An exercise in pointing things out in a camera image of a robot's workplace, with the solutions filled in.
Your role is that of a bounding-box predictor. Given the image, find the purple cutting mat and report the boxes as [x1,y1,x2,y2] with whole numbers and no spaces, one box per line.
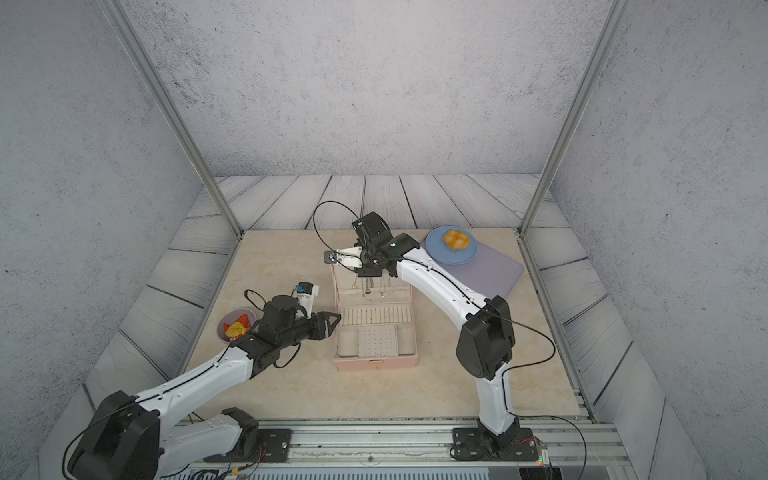
[424,232,525,298]

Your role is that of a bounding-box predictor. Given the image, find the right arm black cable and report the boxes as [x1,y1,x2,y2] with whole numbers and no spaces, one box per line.
[311,200,589,480]

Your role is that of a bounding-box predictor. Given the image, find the metal frame post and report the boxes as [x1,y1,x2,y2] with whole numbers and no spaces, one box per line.
[98,0,245,240]
[518,0,632,237]

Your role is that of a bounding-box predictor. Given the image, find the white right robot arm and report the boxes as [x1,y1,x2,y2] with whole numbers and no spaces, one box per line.
[352,212,520,451]

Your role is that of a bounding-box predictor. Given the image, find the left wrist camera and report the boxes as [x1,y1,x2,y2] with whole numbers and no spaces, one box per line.
[292,281,319,317]

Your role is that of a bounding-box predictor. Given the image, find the orange bread pastry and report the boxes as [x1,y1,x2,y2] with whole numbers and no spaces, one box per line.
[442,229,471,251]

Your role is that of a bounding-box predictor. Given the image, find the pink jewelry box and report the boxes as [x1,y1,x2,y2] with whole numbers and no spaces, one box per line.
[331,265,418,372]

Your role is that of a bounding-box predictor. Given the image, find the metal frame post right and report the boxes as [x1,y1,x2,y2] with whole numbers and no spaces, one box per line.
[518,0,632,237]

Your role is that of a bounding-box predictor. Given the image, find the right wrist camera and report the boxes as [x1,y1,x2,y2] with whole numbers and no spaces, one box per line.
[324,246,363,272]

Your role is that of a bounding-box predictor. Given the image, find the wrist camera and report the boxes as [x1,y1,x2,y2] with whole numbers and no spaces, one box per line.
[292,281,319,317]
[324,246,363,272]

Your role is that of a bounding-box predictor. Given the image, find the metal frame post left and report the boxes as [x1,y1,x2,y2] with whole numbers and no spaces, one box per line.
[98,0,245,240]

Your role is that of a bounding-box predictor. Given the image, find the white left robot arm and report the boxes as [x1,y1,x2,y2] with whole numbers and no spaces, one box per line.
[62,294,341,479]

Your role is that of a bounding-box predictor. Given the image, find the blue plate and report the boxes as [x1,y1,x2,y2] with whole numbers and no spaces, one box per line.
[423,226,479,266]

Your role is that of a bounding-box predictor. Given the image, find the red yellow snack packets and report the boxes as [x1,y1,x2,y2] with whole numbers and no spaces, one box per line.
[222,314,251,341]

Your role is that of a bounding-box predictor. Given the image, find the metal base rail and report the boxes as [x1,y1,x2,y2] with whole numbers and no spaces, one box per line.
[158,416,636,479]

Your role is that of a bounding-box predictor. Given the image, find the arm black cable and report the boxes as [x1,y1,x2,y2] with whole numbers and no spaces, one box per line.
[61,289,302,480]
[311,200,589,480]

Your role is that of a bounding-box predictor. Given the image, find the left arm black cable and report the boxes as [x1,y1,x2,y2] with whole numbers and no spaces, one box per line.
[61,289,302,480]

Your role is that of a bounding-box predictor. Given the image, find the small purple bowl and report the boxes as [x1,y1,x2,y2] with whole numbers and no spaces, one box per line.
[216,308,257,342]

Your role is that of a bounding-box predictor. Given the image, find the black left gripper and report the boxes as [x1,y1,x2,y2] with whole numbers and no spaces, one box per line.
[276,310,343,351]

